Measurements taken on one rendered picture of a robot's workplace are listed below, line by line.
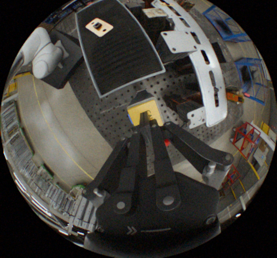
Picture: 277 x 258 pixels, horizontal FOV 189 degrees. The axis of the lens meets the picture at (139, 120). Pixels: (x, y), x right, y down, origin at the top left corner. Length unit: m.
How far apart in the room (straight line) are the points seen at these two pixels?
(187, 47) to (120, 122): 0.63
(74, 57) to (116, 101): 0.48
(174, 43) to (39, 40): 0.59
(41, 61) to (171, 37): 0.52
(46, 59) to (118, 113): 0.63
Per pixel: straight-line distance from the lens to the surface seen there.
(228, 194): 7.44
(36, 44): 0.58
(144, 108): 0.20
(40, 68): 0.54
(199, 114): 0.36
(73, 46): 0.74
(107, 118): 0.73
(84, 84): 0.77
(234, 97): 0.56
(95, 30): 0.26
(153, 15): 0.38
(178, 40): 0.29
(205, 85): 0.44
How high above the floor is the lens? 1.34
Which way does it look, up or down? 68 degrees down
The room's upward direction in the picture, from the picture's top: 176 degrees counter-clockwise
